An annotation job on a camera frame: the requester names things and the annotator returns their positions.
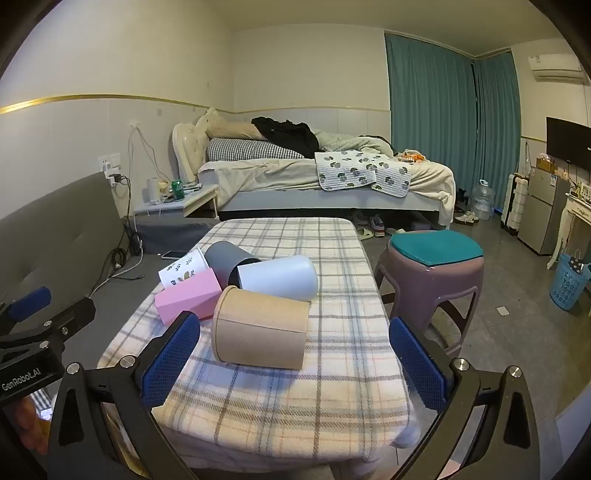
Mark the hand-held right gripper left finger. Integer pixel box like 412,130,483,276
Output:
46,310,201,480

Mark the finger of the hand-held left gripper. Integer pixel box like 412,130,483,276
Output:
0,296,97,357
0,286,52,334

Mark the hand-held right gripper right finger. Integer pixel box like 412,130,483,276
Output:
389,316,555,480

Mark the brown cardboard cup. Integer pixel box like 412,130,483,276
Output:
211,285,310,370

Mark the white leaf print cup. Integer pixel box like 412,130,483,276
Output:
158,248,211,287

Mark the grey plastic cup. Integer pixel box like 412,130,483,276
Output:
204,241,263,289

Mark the white plastic cup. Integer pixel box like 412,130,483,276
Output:
237,255,319,304

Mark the person's left hand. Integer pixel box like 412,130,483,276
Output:
8,396,52,462

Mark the pink box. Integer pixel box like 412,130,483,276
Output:
154,269,223,325

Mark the purple plastic stool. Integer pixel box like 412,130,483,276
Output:
373,233,485,357

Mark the grey sofa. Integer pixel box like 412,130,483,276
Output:
0,172,218,354

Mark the plaid tablecloth table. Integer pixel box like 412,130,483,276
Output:
97,217,422,480

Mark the teal seat cushion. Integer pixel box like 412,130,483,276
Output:
389,231,484,267

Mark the blue plastic basket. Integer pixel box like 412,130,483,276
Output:
549,253,591,310

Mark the white nightstand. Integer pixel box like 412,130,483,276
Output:
182,184,221,220

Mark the large water jug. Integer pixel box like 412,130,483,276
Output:
471,179,496,222

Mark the white suitcase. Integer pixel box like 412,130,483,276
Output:
501,172,530,236

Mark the grey refrigerator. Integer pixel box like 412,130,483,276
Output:
516,168,571,256

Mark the leaf print mat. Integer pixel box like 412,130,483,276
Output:
314,150,412,197

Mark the white padded headboard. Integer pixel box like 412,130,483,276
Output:
172,108,219,184

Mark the white dressing table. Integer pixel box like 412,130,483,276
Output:
547,185,591,271

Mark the bed with beige sheet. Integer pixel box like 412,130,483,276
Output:
198,154,458,230

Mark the pale green duvet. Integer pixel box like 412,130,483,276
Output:
315,130,396,156

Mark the checkered pillow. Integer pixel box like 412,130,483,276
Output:
206,137,306,162

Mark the beige pillow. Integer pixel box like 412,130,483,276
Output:
205,121,269,141

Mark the narrow teal curtain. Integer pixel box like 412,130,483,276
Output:
473,52,523,205

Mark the wide teal curtain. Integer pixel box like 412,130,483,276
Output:
384,33,479,191

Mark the black clothing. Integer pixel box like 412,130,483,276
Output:
252,116,321,158

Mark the black television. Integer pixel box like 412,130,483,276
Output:
546,117,591,168

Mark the white air conditioner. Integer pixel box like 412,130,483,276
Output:
527,52,584,84

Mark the black cable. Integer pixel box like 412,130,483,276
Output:
91,185,145,296

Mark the white cable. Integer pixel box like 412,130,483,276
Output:
126,122,172,204

